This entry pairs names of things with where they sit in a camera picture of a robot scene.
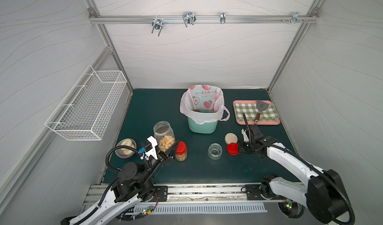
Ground metal hook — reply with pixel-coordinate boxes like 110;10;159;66
151;18;164;36
281;12;308;25
220;12;226;24
182;11;196;27

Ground beige jar lid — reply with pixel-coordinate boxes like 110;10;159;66
224;133;238;145

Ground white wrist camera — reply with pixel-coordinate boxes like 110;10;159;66
139;136;158;161
241;129;249;143

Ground green white checkered cloth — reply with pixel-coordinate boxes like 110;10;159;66
233;101;279;123

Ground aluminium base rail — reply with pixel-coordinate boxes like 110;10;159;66
80;181;330;205

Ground white wire basket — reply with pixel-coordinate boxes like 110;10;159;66
45;65;127;141

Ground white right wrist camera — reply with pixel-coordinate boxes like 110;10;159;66
241;129;249;143

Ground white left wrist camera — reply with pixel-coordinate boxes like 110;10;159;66
139;136;158;161

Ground grey bowl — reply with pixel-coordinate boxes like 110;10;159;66
115;138;137;159

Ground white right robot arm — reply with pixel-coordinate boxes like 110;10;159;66
238;122;356;225

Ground pink white plastic bin bag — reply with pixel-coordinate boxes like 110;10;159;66
180;85;230;125

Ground steel spatula wooden handle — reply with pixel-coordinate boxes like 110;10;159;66
254;100;269;125

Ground glass peanut jar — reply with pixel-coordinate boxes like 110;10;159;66
207;143;222;160

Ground pink plastic tray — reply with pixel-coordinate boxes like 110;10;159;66
233;100;280;125

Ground red jar lid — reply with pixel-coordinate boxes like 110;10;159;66
226;143;239;156

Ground aluminium crossbar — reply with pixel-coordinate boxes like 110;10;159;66
89;14;320;24

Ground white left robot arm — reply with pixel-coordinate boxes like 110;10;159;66
60;136;180;225

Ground white slotted cable duct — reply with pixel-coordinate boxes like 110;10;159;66
152;203;268;215

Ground mint green trash bin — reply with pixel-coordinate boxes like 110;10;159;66
188;118;218;134

